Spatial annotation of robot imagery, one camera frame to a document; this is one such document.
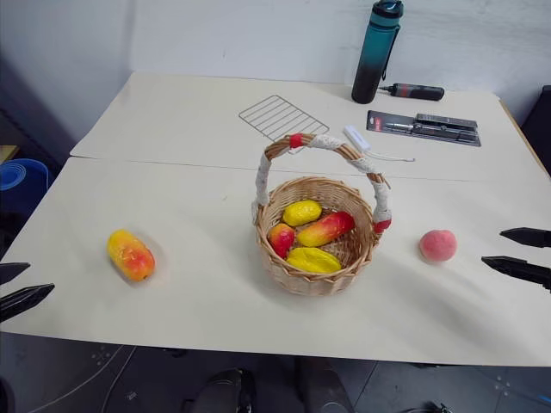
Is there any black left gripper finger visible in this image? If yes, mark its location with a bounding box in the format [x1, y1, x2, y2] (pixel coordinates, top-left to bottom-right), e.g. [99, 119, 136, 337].
[0, 262, 32, 287]
[0, 282, 56, 324]

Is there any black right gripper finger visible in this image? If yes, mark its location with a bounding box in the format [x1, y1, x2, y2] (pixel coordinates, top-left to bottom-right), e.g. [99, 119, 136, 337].
[480, 256, 551, 294]
[499, 227, 551, 250]

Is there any pink peach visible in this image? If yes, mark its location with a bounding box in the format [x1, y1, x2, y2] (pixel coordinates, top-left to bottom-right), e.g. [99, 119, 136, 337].
[418, 229, 457, 262]

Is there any blue plastic bucket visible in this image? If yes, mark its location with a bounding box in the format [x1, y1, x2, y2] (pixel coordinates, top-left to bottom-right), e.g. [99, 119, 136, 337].
[0, 157, 49, 225]

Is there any black screwdriver bit package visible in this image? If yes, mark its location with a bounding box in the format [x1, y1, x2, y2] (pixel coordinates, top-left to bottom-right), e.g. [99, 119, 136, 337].
[366, 109, 482, 149]

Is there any black electric screwdriver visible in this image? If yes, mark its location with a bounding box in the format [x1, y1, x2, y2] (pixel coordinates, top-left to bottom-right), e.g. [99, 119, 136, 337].
[378, 83, 445, 102]

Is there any long red yellow mango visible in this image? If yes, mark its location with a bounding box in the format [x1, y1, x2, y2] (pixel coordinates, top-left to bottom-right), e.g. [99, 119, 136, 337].
[296, 210, 356, 248]

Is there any yellow starfruit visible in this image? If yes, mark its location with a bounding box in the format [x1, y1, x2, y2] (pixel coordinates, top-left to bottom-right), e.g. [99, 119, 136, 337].
[286, 246, 343, 274]

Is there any dark rounded robot foot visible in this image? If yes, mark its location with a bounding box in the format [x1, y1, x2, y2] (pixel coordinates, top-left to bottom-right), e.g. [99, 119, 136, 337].
[179, 367, 257, 413]

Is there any yellow lemon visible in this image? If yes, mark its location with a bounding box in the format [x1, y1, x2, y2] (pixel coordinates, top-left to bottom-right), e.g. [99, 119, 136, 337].
[282, 200, 323, 228]

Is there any teal black water bottle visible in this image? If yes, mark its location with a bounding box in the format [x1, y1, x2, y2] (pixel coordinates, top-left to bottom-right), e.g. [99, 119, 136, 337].
[350, 0, 405, 105]

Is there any small red yellow apple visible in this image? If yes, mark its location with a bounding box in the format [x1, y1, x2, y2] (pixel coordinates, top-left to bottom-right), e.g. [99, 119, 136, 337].
[267, 223, 296, 260]

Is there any white usb hub with cable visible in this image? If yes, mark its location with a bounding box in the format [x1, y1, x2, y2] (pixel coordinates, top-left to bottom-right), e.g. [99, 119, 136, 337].
[343, 124, 417, 163]

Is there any wicker basket with handle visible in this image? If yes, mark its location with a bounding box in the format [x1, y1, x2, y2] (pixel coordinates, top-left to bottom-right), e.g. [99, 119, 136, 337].
[251, 133, 393, 298]

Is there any metal wire rack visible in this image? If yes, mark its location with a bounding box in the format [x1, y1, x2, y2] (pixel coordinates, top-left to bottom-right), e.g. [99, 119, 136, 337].
[238, 95, 331, 142]

